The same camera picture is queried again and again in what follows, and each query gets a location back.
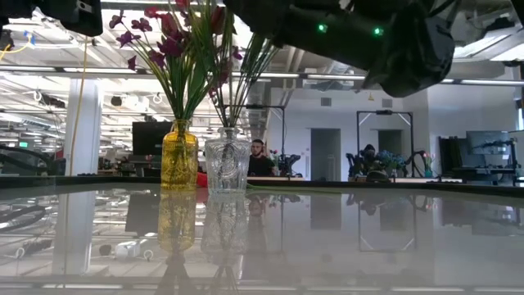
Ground black frame stand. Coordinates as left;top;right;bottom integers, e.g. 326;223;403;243
355;109;414;178
222;104;287;157

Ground black table frame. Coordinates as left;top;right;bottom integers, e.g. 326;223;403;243
0;175;524;197

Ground white pillar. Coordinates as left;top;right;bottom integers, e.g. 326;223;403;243
63;78;104;177

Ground silver air duct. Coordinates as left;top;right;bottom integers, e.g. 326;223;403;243
241;40;274;140

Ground blue flower bunch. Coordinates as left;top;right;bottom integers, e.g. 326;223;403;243
374;149;407;178

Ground person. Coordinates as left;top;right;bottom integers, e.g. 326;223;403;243
359;143;378;178
246;138;276;178

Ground dark gray door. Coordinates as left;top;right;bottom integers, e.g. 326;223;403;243
377;129;405;178

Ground amber glass vase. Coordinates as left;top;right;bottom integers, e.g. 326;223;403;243
160;118;200;192

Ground black monitor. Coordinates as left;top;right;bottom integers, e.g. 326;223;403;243
132;120;174;157

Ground clear glass vase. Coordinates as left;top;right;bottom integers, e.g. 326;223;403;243
204;126;251;196

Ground red flower sprig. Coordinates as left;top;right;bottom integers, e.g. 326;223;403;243
212;0;282;129

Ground gray monitor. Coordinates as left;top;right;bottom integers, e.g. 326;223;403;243
465;129;512;157

